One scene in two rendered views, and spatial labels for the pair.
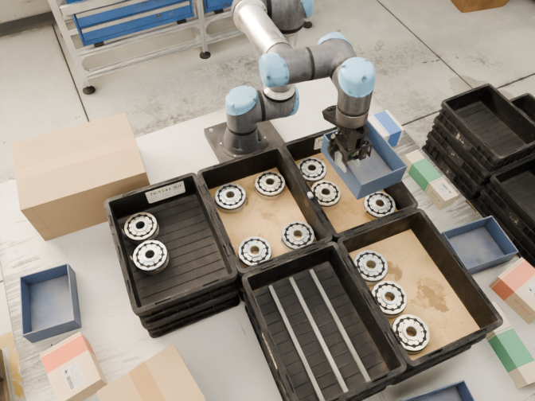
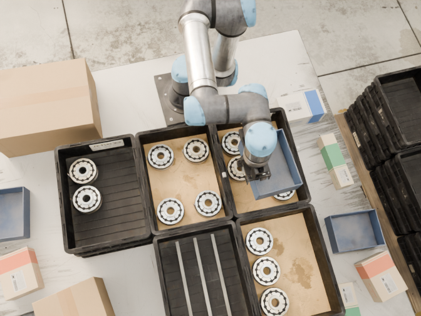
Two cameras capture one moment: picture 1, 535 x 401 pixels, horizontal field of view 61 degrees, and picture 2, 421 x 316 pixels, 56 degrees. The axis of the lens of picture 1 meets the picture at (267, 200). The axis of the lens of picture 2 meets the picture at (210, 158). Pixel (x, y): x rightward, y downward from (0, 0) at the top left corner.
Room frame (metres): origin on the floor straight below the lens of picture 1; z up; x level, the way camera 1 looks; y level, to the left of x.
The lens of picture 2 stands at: (0.38, -0.08, 2.34)
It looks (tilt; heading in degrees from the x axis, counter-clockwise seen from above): 71 degrees down; 1
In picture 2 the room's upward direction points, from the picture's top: 11 degrees clockwise
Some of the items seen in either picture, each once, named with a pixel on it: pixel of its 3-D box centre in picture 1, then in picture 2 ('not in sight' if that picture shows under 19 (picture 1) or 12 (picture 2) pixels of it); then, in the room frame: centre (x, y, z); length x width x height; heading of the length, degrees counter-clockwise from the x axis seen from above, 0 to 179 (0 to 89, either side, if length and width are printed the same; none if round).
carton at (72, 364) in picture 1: (74, 369); (20, 273); (0.32, 0.55, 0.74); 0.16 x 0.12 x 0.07; 35
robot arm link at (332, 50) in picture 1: (331, 59); (247, 107); (0.86, -0.14, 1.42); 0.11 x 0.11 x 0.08; 17
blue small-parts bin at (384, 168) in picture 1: (361, 157); (269, 164); (0.83, -0.27, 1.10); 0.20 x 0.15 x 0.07; 28
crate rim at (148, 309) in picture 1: (168, 237); (101, 190); (0.66, 0.29, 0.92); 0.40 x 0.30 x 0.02; 24
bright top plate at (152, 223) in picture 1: (140, 226); (83, 170); (0.73, 0.40, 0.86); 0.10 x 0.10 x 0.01
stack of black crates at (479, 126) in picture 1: (474, 150); (393, 121); (1.50, -1.03, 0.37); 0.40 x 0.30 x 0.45; 27
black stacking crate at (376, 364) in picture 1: (317, 327); (204, 285); (0.42, -0.14, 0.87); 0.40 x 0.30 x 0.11; 24
